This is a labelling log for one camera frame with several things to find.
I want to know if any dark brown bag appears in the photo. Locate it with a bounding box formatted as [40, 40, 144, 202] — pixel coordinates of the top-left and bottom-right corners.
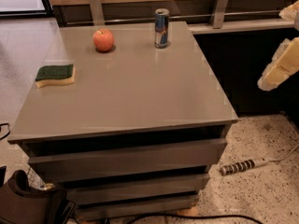
[0, 170, 75, 224]

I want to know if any metal wall bracket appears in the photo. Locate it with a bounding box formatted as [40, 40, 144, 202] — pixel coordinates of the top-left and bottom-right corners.
[210, 0, 228, 29]
[89, 0, 105, 26]

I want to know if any red apple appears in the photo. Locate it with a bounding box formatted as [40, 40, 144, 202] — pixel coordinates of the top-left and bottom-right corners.
[93, 28, 114, 52]

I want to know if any green yellow sponge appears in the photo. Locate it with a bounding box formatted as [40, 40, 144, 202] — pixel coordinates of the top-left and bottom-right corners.
[35, 64, 76, 88]

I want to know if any right metal wall bracket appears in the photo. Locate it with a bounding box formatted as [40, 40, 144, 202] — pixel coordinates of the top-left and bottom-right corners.
[210, 0, 228, 29]

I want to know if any left metal wall bracket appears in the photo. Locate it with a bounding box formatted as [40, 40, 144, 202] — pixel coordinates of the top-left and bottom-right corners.
[89, 0, 105, 26]

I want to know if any blue silver redbull can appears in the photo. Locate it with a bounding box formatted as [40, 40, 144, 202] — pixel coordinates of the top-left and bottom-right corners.
[155, 8, 169, 49]

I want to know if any black floor cable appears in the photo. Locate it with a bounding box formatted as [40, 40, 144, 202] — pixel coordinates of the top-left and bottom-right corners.
[125, 214, 265, 224]

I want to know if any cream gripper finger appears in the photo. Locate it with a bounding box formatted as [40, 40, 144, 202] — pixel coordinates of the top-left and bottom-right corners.
[257, 37, 299, 91]
[279, 0, 299, 21]

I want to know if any grey drawer cabinet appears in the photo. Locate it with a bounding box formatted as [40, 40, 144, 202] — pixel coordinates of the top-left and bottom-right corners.
[9, 21, 237, 220]

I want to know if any black cable at left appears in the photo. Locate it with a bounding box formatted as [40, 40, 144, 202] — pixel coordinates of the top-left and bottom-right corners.
[0, 122, 11, 141]

